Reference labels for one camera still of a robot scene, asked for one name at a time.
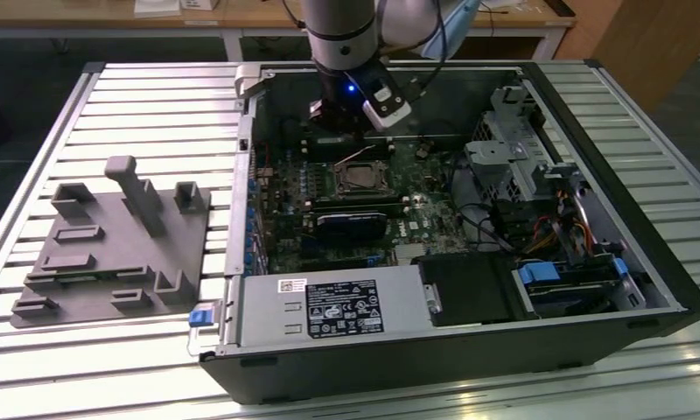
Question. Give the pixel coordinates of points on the small silver chipset heatsink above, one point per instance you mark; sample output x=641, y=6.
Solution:
x=410, y=251

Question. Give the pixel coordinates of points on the CPU socket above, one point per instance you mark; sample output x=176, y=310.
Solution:
x=333, y=191

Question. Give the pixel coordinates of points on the grey metal drive cage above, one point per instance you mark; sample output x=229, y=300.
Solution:
x=489, y=153

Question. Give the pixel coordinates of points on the grey parts rack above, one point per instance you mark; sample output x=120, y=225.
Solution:
x=122, y=245

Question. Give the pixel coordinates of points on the black open PC case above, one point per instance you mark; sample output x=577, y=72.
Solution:
x=385, y=372

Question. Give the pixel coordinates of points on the wooden desk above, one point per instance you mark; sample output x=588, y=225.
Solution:
x=64, y=22

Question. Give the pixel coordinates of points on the blue case latch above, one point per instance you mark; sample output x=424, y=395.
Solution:
x=202, y=317

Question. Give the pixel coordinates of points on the blue plastic clip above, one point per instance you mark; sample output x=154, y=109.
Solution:
x=619, y=269

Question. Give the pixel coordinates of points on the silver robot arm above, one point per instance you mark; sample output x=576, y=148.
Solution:
x=341, y=30

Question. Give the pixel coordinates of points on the round coin battery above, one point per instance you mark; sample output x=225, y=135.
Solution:
x=421, y=151

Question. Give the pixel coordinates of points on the blue disk carrier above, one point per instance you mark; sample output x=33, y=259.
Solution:
x=536, y=273

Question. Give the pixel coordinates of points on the white cardboard box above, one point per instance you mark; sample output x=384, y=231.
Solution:
x=157, y=8

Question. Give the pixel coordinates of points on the small white box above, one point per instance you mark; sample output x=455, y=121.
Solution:
x=198, y=4

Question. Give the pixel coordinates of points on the green motherboard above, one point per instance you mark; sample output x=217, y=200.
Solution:
x=432, y=219

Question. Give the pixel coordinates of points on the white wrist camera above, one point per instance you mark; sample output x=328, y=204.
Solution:
x=388, y=109

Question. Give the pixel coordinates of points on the wooden cabinet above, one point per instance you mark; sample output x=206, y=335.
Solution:
x=647, y=44

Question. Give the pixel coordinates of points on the black graphics card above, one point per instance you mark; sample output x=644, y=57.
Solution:
x=349, y=225

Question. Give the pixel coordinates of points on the silver square CPU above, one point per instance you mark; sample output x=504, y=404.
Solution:
x=362, y=177

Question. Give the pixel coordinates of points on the silver power supply unit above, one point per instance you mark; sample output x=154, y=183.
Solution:
x=268, y=306

